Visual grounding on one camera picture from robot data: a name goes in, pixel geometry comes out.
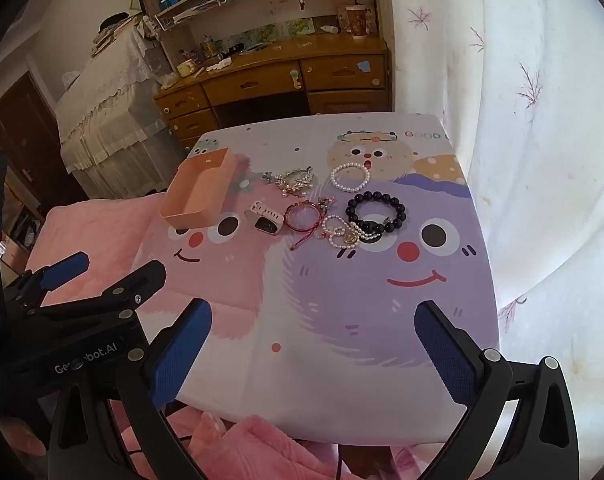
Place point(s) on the white lace furniture cover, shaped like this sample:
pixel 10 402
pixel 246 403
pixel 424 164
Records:
pixel 106 110

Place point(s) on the yellow mug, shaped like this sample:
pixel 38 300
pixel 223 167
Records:
pixel 186 67

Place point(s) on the pink plastic box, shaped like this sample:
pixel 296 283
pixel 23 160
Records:
pixel 201 195

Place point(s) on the white tube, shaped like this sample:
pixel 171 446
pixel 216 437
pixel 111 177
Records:
pixel 330 29

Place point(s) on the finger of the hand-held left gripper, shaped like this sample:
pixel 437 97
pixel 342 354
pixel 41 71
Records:
pixel 136 282
pixel 64 270

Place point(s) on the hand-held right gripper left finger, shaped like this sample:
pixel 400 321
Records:
pixel 181 355

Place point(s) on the small silver earring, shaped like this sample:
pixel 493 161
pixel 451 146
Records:
pixel 268 177

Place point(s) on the blue sticker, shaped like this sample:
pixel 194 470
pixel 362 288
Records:
pixel 364 66

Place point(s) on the cartoon printed tablecloth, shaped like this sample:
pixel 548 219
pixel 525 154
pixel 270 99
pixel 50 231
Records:
pixel 332 310

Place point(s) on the pink blanket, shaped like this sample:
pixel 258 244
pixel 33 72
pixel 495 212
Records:
pixel 81 232

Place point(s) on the white drawer hook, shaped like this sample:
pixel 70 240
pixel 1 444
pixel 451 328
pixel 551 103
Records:
pixel 295 78

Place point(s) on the white floral curtain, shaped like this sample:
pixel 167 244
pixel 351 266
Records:
pixel 532 160

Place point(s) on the dark wooden door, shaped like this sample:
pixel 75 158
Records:
pixel 21 130

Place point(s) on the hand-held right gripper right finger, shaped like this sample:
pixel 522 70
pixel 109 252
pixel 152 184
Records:
pixel 444 355

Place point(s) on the wooden desk with drawers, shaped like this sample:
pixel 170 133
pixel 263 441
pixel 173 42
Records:
pixel 262 80

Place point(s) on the patterned paper cup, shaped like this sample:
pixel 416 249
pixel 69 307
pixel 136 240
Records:
pixel 356 22

